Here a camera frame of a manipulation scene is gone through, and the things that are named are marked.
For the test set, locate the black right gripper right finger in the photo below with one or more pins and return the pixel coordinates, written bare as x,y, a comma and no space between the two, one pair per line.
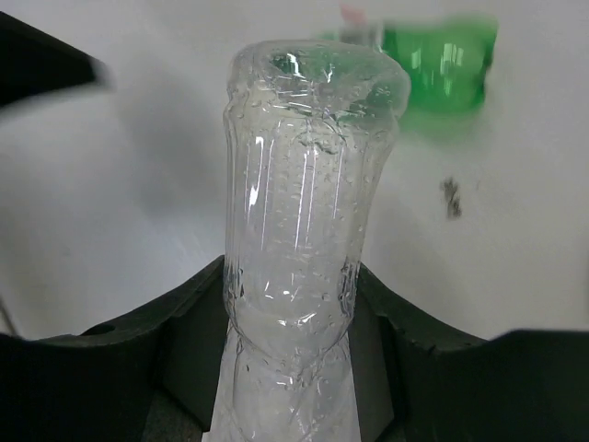
419,379

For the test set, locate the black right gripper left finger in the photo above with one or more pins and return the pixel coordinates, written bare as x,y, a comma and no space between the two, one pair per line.
148,375

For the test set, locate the long clear plastic bottle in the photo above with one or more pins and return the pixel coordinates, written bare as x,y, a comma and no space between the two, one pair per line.
309,126

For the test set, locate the green plastic bottle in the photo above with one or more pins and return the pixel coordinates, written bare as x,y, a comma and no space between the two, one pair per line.
447,60

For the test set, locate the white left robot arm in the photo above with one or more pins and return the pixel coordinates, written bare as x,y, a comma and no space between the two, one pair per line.
34,63

